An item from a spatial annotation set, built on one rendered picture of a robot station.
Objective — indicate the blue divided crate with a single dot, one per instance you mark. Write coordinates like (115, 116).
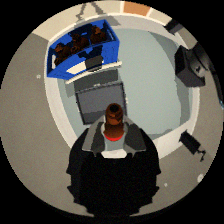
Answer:
(92, 56)

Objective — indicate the brown bottle with red label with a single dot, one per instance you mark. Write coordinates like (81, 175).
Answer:
(114, 125)

